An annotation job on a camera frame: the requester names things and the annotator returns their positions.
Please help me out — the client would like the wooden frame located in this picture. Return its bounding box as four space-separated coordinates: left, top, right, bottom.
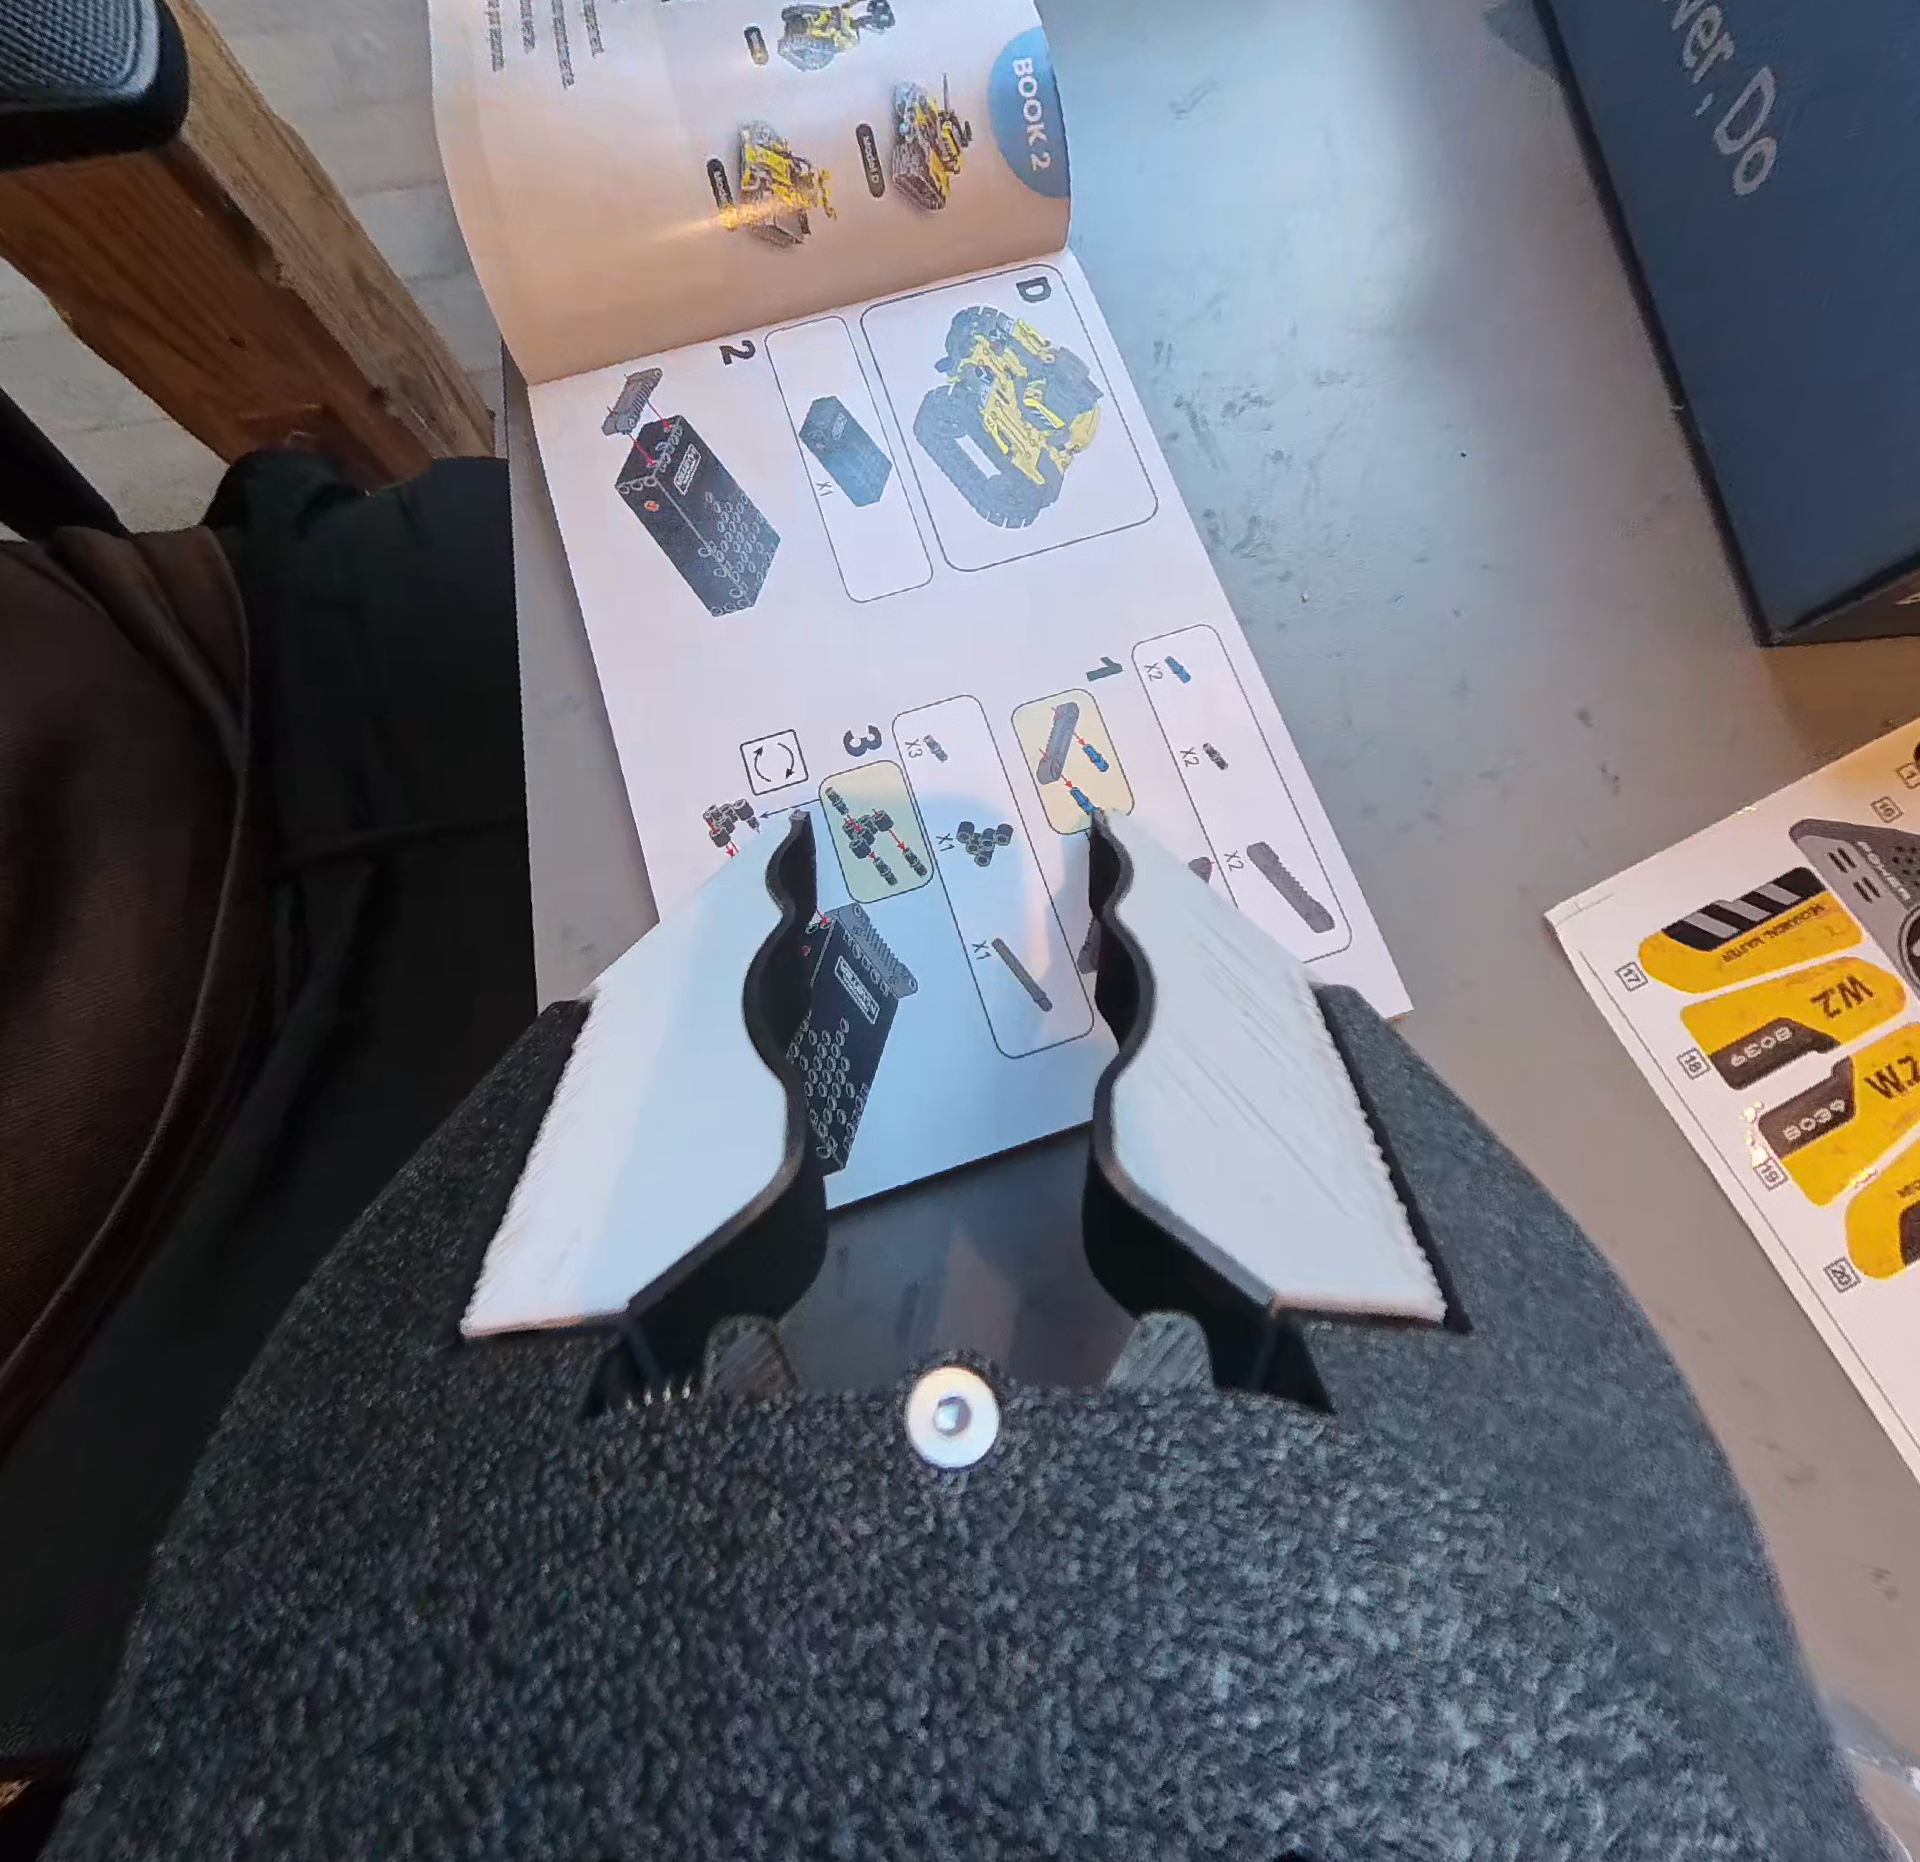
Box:
0 0 497 484

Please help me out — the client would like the blue cardboard kit box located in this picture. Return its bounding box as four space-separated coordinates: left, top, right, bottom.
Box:
1514 0 1920 645

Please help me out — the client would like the yellow and black sticker sheet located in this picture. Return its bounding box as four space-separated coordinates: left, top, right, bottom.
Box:
1543 720 1920 1460

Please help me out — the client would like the grey desk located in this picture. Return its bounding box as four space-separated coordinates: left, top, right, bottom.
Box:
502 0 1920 1804

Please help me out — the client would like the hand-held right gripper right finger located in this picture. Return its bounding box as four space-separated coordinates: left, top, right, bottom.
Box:
1080 804 1451 1392

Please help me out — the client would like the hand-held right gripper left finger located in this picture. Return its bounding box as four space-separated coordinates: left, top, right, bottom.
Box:
462 810 831 1380

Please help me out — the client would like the robot kit instruction booklet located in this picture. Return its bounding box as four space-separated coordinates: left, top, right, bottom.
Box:
424 0 1415 1211

